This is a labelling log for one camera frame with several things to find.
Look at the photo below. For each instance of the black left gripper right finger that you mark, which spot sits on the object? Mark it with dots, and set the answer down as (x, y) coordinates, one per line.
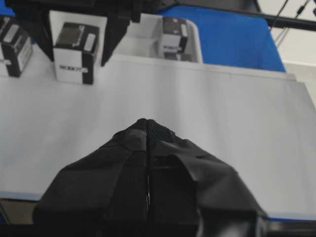
(195, 194)

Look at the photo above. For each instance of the white plastic tray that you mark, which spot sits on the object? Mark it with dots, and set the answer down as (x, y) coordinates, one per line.
(141, 39)

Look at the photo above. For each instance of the white base board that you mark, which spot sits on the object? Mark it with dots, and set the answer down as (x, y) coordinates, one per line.
(197, 103)

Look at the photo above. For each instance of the black grey Robotis box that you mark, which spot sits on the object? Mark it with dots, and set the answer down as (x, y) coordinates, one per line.
(75, 53)

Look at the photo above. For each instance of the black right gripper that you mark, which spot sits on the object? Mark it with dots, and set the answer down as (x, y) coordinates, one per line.
(33, 17)

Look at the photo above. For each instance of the black metal stand rod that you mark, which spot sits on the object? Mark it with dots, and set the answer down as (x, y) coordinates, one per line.
(288, 12)

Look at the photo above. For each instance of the black grey box in tray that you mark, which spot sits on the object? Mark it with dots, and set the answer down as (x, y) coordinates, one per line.
(173, 39)

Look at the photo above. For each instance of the black Dynamixel box on base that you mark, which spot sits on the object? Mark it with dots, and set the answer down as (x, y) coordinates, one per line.
(15, 47)

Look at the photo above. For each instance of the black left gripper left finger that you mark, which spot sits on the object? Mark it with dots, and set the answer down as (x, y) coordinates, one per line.
(107, 189)

